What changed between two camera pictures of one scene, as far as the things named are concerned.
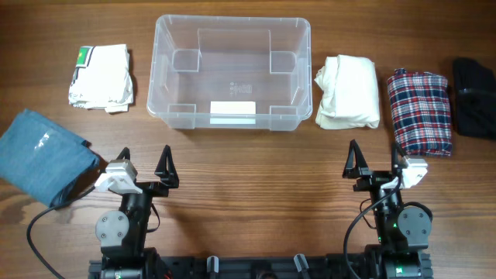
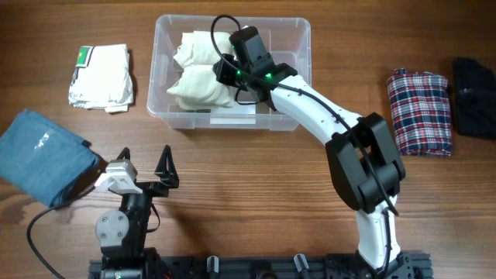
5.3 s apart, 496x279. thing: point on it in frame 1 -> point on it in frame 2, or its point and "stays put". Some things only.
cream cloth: (349, 98) -> (198, 87)
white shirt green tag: (101, 78) stays put
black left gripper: (169, 178) stays put
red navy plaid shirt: (421, 112) stays put
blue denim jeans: (43, 160) stays put
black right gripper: (350, 171) -> (225, 69)
